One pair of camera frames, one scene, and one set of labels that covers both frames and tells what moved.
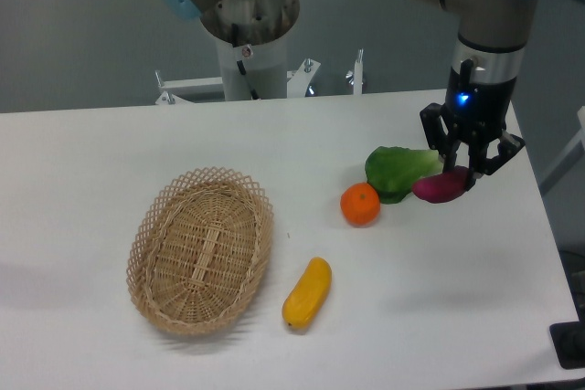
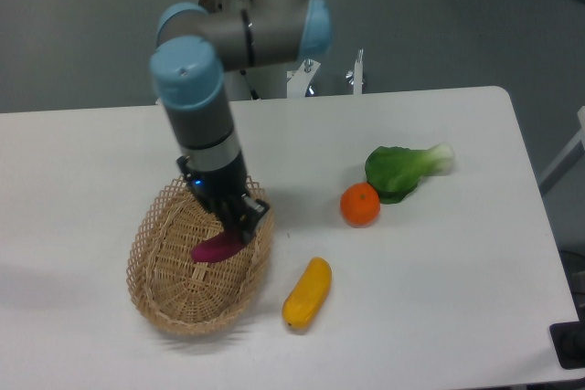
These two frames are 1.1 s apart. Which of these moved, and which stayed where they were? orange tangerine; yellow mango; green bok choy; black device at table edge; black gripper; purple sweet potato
Moved: black gripper; purple sweet potato
Stayed: yellow mango; orange tangerine; green bok choy; black device at table edge
